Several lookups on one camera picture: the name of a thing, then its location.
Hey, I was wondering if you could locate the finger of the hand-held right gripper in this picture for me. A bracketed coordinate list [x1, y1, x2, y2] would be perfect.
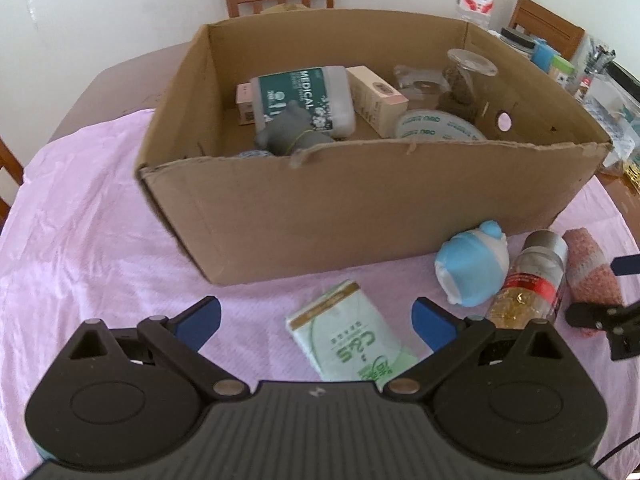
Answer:
[565, 300, 640, 361]
[611, 255, 640, 277]

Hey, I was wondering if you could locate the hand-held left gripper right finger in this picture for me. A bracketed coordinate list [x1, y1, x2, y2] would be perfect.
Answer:
[382, 297, 571, 403]

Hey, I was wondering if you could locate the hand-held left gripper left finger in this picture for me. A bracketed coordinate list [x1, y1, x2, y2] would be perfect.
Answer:
[67, 296, 251, 402]

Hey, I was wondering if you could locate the pink knitted roll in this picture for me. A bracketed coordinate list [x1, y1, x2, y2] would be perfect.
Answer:
[562, 227, 626, 338]

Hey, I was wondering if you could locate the green tissue pack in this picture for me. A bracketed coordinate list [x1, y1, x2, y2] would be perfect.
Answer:
[285, 280, 426, 395]

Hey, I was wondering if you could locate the large cardboard box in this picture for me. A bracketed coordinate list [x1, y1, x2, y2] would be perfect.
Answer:
[136, 8, 615, 287]

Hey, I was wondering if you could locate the glass jar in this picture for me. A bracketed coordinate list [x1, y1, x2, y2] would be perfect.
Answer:
[440, 49, 499, 123]

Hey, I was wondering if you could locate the blue and white plush toy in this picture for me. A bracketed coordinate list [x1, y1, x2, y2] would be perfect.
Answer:
[434, 220, 511, 307]

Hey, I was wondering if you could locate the spice bottle with grey cap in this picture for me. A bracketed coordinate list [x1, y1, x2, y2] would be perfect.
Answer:
[484, 230, 569, 331]

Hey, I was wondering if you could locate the pink cloth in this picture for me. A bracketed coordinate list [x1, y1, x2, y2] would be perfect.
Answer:
[0, 107, 640, 480]

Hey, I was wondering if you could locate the clear plastic packet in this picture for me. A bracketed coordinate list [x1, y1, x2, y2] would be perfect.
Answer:
[582, 60, 640, 171]

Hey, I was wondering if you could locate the clear tape roll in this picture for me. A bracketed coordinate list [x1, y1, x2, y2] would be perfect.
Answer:
[395, 109, 488, 142]

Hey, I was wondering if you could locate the green container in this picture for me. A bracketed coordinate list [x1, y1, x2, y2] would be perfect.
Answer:
[547, 55, 575, 85]

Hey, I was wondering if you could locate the bundle of pens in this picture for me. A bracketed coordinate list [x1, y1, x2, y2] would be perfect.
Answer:
[575, 35, 617, 91]

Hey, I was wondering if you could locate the grey plush toy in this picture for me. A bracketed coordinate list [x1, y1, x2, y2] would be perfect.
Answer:
[254, 101, 335, 170]

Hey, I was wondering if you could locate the small pink box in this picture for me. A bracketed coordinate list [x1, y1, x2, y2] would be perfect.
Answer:
[236, 83, 256, 126]

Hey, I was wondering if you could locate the blue container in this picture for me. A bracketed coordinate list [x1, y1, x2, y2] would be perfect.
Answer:
[531, 40, 558, 72]

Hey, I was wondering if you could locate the cream box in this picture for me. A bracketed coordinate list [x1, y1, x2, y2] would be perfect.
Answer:
[346, 65, 410, 138]

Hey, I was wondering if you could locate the green and grey pack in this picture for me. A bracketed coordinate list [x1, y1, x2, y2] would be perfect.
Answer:
[249, 66, 357, 140]

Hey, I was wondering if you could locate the clear plastic wrapper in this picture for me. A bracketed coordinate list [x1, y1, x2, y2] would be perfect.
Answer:
[392, 64, 448, 101]

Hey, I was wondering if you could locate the dark jar with black lid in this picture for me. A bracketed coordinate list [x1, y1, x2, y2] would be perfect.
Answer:
[499, 27, 535, 58]

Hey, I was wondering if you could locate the black cable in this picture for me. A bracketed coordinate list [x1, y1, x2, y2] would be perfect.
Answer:
[592, 432, 640, 468]

